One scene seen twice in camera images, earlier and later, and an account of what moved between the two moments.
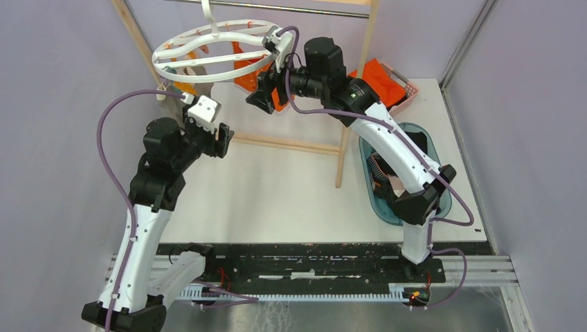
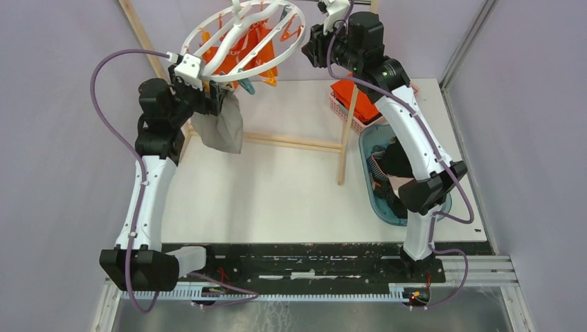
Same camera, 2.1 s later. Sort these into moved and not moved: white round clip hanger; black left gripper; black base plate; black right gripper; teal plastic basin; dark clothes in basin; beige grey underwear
Moved: beige grey underwear; white round clip hanger; black right gripper; black left gripper
Not moved: black base plate; teal plastic basin; dark clothes in basin
